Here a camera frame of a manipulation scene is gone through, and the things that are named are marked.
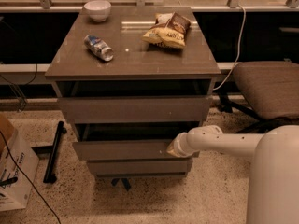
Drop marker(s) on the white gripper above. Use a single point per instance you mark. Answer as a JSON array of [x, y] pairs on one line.
[[181, 146]]

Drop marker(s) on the grey drawer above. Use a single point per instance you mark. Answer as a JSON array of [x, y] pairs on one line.
[[128, 141], [142, 167], [132, 109]]

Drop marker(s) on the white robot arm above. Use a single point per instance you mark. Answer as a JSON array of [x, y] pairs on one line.
[[273, 196]]

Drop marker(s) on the grey top drawer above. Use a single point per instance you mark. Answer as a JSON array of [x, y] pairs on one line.
[[132, 109]]

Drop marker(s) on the grey bottom drawer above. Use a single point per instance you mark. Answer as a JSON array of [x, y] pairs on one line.
[[142, 167]]

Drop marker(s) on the grey drawer cabinet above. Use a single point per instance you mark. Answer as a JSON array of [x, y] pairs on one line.
[[138, 69]]

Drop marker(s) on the yellow chip bag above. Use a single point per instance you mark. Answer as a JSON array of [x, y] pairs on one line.
[[162, 36]]

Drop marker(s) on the grey office chair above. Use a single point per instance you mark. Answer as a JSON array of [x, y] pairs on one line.
[[271, 89]]

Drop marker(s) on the black metal bar stand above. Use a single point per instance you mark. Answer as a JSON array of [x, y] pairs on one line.
[[50, 176]]

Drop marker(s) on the crushed plastic water bottle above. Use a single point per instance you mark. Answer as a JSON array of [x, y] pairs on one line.
[[99, 47]]

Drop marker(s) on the brown chip bag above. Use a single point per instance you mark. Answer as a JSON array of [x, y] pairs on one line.
[[179, 23]]

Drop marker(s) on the white ceramic bowl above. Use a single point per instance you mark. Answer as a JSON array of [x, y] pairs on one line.
[[98, 10]]

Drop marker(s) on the cardboard box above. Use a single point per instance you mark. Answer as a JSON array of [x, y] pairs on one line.
[[15, 155]]

